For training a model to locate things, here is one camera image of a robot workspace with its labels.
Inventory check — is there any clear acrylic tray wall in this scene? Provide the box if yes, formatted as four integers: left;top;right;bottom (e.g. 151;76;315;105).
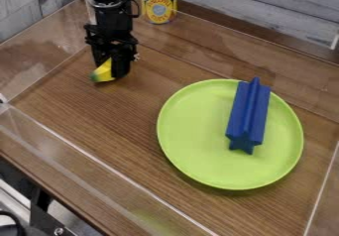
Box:
0;1;339;236

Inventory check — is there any black metal table bracket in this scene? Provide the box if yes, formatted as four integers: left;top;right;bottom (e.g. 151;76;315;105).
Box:
30;188;78;236

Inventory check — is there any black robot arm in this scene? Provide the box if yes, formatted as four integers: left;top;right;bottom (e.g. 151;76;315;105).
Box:
84;0;141;82

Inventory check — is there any black cable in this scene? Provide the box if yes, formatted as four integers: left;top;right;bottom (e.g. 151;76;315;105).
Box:
0;210;27;236

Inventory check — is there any yellow toy banana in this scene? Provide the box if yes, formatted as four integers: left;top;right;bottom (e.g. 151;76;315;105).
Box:
90;59;115;82

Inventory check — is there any yellow labelled tin can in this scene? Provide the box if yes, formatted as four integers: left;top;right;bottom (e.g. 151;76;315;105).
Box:
142;0;178;25

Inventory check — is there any green round plate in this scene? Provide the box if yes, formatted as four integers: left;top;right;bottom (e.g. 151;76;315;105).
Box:
157;79;305;190

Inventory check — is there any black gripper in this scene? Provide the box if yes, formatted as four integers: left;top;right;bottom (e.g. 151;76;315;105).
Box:
84;0;139;78

